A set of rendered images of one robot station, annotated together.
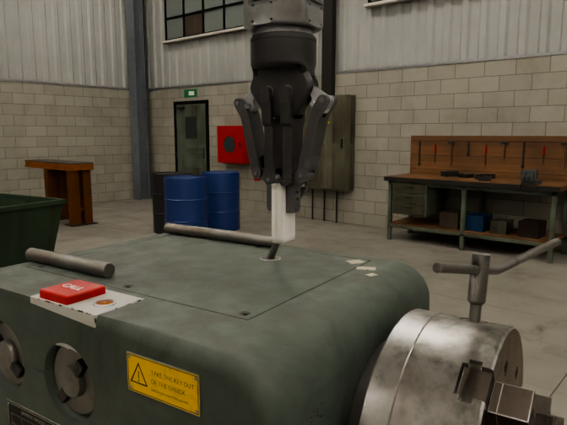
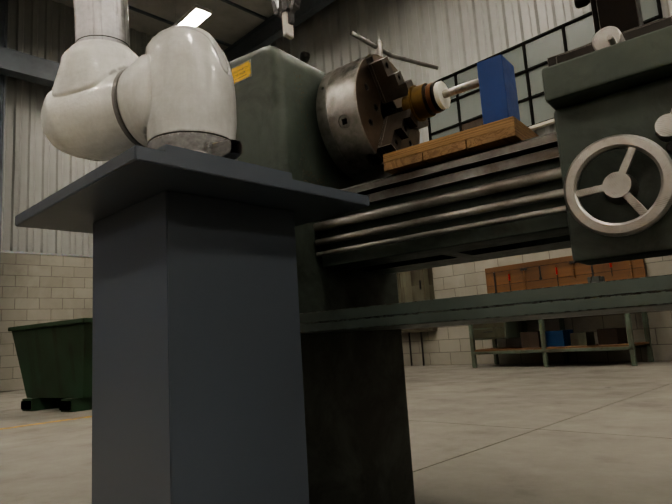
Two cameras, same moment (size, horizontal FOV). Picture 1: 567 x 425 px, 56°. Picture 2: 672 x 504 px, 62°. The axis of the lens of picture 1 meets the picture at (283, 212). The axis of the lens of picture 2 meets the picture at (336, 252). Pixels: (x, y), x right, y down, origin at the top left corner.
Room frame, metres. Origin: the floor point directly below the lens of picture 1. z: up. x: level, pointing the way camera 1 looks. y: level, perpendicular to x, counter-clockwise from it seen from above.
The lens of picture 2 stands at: (-0.81, -0.19, 0.50)
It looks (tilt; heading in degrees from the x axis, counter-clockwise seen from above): 9 degrees up; 4
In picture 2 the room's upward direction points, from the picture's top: 4 degrees counter-clockwise
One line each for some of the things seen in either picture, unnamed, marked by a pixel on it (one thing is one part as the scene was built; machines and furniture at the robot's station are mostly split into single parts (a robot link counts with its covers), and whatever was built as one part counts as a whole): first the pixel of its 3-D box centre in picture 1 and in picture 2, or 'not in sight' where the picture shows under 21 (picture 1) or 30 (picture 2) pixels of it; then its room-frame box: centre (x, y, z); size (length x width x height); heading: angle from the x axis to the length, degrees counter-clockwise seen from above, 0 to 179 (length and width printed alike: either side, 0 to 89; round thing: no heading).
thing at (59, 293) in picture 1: (72, 293); not in sight; (0.68, 0.28, 1.26); 0.06 x 0.06 x 0.02; 57
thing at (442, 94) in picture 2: not in sight; (463, 87); (0.48, -0.44, 1.08); 0.13 x 0.07 x 0.07; 57
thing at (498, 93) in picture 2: not in sight; (500, 110); (0.43, -0.51, 1.00); 0.08 x 0.06 x 0.23; 147
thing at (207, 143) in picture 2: not in sight; (198, 160); (0.11, 0.10, 0.83); 0.22 x 0.18 x 0.06; 51
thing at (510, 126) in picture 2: not in sight; (479, 163); (0.47, -0.45, 0.89); 0.36 x 0.30 x 0.04; 147
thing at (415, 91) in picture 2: not in sight; (423, 101); (0.54, -0.34, 1.08); 0.09 x 0.09 x 0.09; 57
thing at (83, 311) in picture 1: (88, 317); not in sight; (0.67, 0.26, 1.23); 0.13 x 0.08 x 0.06; 57
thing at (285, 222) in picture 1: (286, 212); (288, 25); (0.62, 0.00, 1.38); 0.03 x 0.01 x 0.07; 147
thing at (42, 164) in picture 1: (59, 190); not in sight; (8.90, 3.79, 0.50); 1.61 x 0.44 x 1.00; 49
